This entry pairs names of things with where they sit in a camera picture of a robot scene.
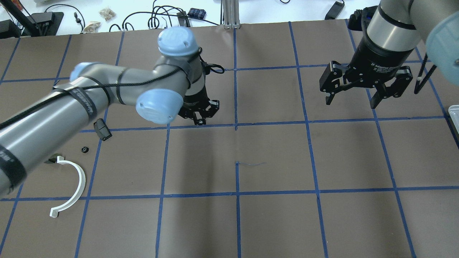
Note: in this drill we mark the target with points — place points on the black power adapter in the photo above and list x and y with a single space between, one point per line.
335 10

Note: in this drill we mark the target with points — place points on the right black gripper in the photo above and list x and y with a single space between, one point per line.
380 57

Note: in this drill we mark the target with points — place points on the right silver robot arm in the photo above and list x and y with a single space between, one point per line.
391 31

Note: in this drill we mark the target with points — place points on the white curved plastic bracket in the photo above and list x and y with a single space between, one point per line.
78 186

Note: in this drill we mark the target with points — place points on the ribbed metal tray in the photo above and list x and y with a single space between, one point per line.
454 115

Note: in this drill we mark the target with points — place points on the small black plastic block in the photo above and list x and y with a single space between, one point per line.
102 130

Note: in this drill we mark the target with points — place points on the aluminium frame post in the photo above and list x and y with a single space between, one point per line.
230 14

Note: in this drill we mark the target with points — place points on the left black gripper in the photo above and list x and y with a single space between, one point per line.
197 98

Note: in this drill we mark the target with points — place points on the olive curved brake shoe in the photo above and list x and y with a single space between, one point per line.
52 159

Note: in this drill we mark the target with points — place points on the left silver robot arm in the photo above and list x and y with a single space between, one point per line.
174 87

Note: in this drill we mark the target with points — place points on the black monitor stand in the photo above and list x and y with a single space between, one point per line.
34 24

